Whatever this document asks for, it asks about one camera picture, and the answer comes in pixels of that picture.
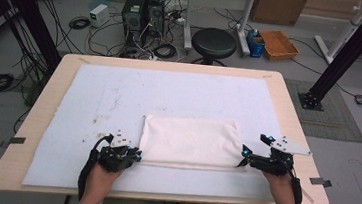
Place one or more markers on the large cardboard box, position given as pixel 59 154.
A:
pixel 278 6

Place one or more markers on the black tape strip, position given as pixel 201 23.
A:
pixel 14 141
pixel 320 181

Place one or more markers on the black round stool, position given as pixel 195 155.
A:
pixel 214 41

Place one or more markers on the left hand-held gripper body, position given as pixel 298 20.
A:
pixel 115 157

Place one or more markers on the person's left hand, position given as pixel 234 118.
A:
pixel 103 178

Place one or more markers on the black metal frame post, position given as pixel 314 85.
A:
pixel 33 17
pixel 351 54

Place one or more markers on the grey floor mat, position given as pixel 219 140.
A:
pixel 328 113

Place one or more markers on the white box device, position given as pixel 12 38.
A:
pixel 98 14

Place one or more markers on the white metal stand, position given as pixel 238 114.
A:
pixel 343 34

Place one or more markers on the black computer tower green sticker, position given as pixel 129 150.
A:
pixel 132 20

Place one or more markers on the person's right hand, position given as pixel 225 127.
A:
pixel 278 185

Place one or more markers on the white felt mat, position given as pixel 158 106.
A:
pixel 110 88

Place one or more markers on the white printed tank top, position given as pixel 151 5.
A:
pixel 192 140

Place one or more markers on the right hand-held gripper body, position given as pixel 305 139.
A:
pixel 277 163

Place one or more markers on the blue box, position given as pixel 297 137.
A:
pixel 254 45

